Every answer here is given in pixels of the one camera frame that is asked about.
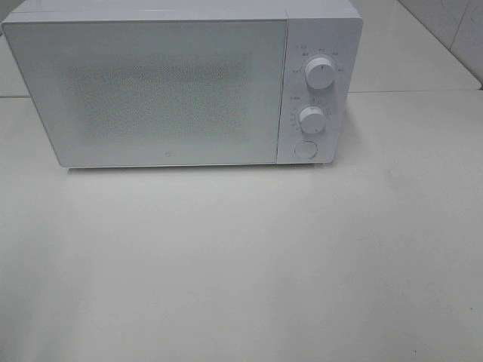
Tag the white timer knob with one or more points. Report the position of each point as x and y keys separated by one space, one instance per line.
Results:
x=312 y=120

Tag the white upper power knob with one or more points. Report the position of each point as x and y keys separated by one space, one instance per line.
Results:
x=320 y=72

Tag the white round door button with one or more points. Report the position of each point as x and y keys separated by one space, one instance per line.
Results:
x=306 y=150

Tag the white microwave door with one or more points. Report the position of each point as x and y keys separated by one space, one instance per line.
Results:
x=142 y=94

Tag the white microwave oven body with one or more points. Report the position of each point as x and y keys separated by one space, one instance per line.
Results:
x=313 y=27

